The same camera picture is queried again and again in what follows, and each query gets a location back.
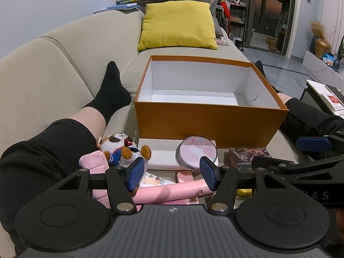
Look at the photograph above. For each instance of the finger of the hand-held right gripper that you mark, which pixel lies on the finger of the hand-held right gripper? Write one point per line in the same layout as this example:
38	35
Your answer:
311	143
268	162

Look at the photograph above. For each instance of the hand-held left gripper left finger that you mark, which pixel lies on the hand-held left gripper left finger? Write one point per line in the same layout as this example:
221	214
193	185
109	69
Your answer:
135	173

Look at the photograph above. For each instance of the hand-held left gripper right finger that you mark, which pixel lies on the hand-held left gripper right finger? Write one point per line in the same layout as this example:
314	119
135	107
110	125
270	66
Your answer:
208	174

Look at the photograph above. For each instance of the dark patterned card box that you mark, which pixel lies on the dark patterned card box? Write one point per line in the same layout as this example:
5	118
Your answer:
242	157

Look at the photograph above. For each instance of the round floral compact mirror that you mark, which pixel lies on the round floral compact mirror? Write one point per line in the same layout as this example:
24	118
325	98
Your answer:
193	150

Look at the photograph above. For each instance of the white box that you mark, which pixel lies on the white box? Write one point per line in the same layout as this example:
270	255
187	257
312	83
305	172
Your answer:
158	153

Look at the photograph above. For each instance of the plush dog toy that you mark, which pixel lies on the plush dog toy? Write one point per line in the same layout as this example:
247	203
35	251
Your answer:
115	143

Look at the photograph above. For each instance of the pink handheld fan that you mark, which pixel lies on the pink handheld fan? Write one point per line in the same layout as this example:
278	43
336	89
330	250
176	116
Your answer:
174	190

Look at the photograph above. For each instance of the yellow tape measure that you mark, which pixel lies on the yellow tape measure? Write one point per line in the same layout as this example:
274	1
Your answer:
244	192

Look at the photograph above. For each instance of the pink plush pouch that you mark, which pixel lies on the pink plush pouch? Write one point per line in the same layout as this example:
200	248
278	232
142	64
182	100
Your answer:
94	164

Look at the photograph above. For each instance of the orange cardboard box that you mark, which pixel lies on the orange cardboard box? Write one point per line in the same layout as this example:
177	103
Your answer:
201	123

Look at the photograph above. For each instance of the floral printed card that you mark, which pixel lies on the floral printed card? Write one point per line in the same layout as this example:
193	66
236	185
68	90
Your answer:
156	180

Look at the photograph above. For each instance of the dark coffee table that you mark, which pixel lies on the dark coffee table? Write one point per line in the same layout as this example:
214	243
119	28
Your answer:
305	95

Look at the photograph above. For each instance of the white low cabinet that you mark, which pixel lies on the white low cabinet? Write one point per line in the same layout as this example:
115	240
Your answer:
314	64

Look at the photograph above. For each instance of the blue snack bag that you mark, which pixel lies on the blue snack bag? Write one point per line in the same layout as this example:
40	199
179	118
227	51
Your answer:
328	57

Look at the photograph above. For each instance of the gold vase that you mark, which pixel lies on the gold vase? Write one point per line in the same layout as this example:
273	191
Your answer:
322	48

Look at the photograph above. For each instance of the person's left leg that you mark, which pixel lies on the person's left leg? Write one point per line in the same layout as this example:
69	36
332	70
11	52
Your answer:
40	153

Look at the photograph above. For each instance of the brown bag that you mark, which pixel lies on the brown bag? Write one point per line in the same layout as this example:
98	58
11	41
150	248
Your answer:
272	44

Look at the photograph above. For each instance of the dried flower bunch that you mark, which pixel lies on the dried flower bunch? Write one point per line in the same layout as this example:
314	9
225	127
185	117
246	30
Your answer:
317	28

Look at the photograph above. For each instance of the pink cloth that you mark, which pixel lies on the pink cloth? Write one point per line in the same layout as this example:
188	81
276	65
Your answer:
222	41

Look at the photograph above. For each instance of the beige sofa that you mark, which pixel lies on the beige sofa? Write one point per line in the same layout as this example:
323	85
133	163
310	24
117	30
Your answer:
40	67

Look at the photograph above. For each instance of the houndstooth cushion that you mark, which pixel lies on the houndstooth cushion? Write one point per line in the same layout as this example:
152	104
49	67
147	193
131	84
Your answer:
217	28

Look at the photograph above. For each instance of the black rolling cart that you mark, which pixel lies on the black rolling cart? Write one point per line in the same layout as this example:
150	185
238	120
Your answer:
237	10

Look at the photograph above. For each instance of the yellow cushion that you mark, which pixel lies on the yellow cushion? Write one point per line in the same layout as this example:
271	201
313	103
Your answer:
177	24

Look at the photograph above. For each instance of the red cloth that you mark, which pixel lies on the red cloth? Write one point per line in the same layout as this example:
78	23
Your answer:
226	13

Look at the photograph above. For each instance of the blue book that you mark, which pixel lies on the blue book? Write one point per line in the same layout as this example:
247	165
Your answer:
123	6

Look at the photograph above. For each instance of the grey plush rabbit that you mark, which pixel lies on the grey plush rabbit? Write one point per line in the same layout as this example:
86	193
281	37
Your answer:
215	2

